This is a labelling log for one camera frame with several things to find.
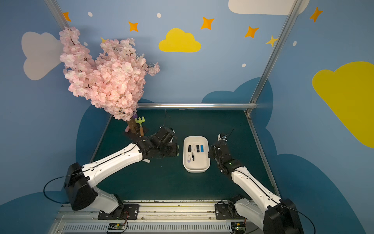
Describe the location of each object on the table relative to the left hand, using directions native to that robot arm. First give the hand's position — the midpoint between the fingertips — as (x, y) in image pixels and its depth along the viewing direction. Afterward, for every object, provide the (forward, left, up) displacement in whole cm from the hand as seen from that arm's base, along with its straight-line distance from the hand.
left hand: (179, 148), depth 79 cm
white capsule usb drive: (+3, -5, -17) cm, 18 cm away
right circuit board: (-33, -31, -20) cm, 50 cm away
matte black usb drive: (+10, -5, -18) cm, 21 cm away
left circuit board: (-34, +30, -19) cm, 50 cm away
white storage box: (+3, -10, -18) cm, 20 cm away
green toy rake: (+25, +31, -17) cm, 43 cm away
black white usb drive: (+10, -11, -17) cm, 23 cm away
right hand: (+6, -21, -5) cm, 22 cm away
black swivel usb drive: (+4, -8, -16) cm, 18 cm away
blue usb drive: (+10, -14, -18) cm, 25 cm away
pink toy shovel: (+24, +41, -16) cm, 50 cm away
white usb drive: (+11, -8, -17) cm, 22 cm away
